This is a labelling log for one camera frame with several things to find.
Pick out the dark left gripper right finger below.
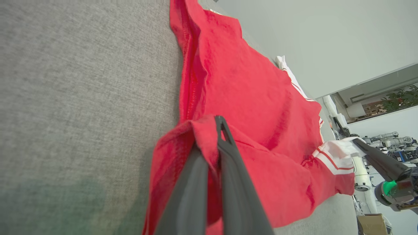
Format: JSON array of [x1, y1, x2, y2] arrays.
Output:
[[215, 115, 275, 235]]

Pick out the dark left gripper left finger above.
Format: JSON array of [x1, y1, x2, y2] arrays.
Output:
[[153, 144, 209, 235]]

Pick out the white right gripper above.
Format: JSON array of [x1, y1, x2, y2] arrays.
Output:
[[352, 138, 418, 212]]

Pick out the red jersey with striped trim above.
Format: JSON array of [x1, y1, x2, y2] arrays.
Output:
[[142, 0, 360, 235]]

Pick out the grey background machinery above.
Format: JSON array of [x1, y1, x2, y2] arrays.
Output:
[[362, 131, 418, 164]]

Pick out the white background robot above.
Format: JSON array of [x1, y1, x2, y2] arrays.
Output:
[[323, 95, 379, 214]]

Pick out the green leafy plant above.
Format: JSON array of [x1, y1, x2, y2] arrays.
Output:
[[380, 84, 418, 112]]

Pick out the brown cardboard box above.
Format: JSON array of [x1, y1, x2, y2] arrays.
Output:
[[357, 213, 390, 235]]

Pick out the grey fabric sofa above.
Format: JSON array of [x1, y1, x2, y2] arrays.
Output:
[[0, 0, 360, 235]]

